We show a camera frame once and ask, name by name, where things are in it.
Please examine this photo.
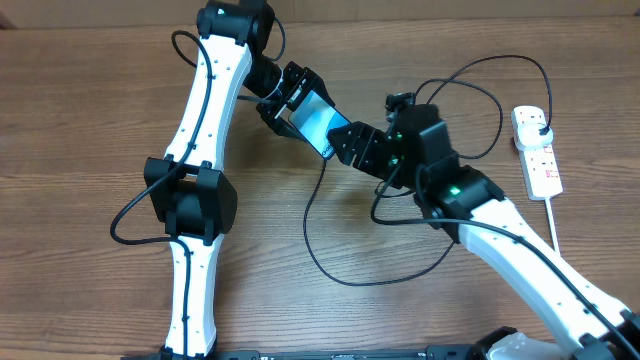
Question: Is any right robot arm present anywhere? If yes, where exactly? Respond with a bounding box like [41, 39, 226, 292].
[327, 105, 639, 359]

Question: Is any black USB charging cable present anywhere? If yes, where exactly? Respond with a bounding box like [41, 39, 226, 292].
[302, 54, 555, 288]

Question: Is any Samsung Galaxy smartphone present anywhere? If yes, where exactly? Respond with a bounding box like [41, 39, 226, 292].
[288, 91, 349, 160]

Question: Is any white power strip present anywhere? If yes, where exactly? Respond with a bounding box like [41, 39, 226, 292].
[510, 105, 563, 200]

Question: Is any white charger plug adapter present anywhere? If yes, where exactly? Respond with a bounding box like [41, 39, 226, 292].
[514, 124, 554, 151]

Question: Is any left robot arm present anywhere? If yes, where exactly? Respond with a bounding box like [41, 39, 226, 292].
[144, 1, 348, 359]

